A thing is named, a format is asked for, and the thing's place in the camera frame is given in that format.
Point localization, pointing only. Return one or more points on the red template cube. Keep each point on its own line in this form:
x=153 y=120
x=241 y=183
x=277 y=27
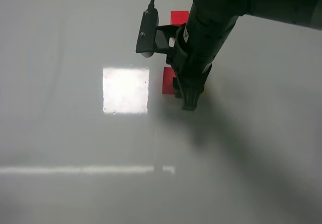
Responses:
x=179 y=17

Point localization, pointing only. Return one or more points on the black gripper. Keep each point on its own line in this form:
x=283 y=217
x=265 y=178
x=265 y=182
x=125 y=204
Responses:
x=196 y=45

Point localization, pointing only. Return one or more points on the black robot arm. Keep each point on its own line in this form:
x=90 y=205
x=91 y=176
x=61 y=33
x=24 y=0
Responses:
x=305 y=13

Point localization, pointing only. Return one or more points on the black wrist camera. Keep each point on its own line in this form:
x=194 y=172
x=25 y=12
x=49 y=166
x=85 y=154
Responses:
x=153 y=38

